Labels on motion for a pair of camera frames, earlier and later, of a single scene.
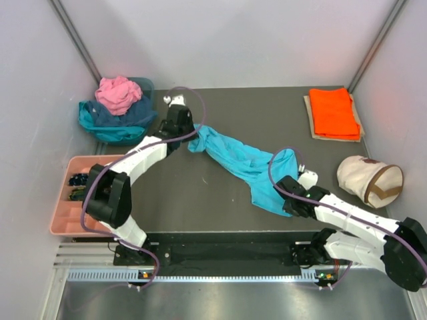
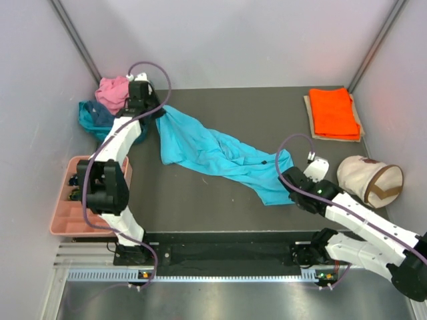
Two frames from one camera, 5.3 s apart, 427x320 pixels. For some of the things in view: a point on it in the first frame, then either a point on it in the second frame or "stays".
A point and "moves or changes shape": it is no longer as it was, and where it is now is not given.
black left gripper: [189, 121] to [152, 95]
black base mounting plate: [219, 251] stays
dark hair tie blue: [79, 179] stays
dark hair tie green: [77, 194] stays
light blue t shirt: [257, 169] moves or changes shape
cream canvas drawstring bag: [372, 183] stays
